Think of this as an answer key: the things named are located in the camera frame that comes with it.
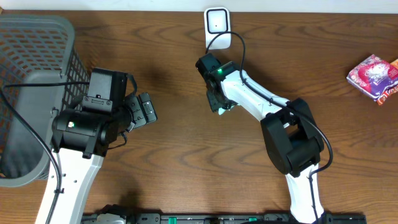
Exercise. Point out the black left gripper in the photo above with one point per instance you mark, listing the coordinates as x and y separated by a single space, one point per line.
144 107

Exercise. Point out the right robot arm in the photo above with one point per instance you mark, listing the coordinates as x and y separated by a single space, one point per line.
292 142

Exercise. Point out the orange red snack packet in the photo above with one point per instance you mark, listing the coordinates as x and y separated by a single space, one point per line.
386 94

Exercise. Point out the purple red snack packet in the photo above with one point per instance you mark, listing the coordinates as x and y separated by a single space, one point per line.
373 76

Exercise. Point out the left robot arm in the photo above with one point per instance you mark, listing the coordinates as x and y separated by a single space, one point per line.
80 141

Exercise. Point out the white orange small packet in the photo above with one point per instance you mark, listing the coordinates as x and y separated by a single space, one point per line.
395 63

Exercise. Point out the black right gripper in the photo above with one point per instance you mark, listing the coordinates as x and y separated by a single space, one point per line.
214 104

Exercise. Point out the teal wipes packet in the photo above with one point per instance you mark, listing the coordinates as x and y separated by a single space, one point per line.
221 111

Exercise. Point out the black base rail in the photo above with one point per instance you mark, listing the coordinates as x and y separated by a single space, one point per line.
118 214

